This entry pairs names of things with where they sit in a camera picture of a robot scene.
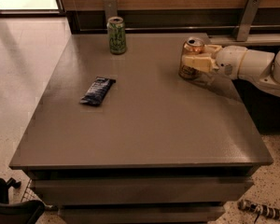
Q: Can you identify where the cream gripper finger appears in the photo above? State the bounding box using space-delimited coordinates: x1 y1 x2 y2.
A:
182 55 218 73
203 44 222 55

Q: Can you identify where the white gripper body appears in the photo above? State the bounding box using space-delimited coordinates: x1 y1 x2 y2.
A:
216 46 247 79

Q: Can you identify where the orange soda can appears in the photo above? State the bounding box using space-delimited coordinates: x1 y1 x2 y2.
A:
178 36 204 80

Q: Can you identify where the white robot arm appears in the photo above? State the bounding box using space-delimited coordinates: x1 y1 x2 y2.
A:
181 45 280 97

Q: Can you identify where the green soda can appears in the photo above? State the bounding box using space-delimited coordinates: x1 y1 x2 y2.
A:
107 17 127 54

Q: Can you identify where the dark blue snack wrapper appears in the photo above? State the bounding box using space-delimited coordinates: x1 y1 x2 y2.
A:
80 77 116 106

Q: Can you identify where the grey drawer cabinet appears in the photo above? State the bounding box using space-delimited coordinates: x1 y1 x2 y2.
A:
10 34 272 224

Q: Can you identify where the black white striped tool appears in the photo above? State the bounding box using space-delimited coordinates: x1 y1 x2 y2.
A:
237 199 280 221

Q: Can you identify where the right metal wall bracket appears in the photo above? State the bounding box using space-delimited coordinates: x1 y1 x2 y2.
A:
233 0 261 42

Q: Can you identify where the metal wall bracket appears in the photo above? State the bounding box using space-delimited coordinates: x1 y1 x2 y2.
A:
104 0 118 21
233 0 261 42

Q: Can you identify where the left metal wall bracket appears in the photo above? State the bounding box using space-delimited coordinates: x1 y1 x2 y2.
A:
104 0 118 21

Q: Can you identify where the wire mesh basket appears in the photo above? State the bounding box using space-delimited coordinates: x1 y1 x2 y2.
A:
21 180 39 203

